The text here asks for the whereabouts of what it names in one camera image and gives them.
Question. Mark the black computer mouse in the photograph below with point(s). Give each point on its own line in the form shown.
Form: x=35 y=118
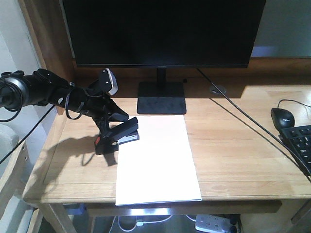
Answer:
x=282 y=118

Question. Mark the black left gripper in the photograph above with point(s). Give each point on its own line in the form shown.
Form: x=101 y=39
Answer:
x=95 y=102

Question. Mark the black orange stapler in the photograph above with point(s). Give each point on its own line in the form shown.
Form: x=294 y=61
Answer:
x=124 y=129

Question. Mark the white paper sheets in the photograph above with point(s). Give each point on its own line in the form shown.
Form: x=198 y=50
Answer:
x=158 y=167

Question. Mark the white power strip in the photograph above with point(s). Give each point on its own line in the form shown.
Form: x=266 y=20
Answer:
x=214 y=224

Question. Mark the wooden desk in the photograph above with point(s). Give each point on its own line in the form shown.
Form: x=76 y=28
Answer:
x=237 y=169

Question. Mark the wooden chair grey cushion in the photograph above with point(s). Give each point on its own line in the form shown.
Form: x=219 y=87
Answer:
x=15 y=213

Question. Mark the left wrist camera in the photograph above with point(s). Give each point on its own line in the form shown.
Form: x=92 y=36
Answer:
x=108 y=82

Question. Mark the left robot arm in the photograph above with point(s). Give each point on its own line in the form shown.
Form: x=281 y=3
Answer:
x=18 y=90

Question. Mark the black monitor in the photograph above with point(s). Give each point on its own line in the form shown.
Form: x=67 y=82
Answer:
x=162 y=34

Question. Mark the black keyboard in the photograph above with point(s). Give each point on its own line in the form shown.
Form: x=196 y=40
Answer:
x=298 y=140

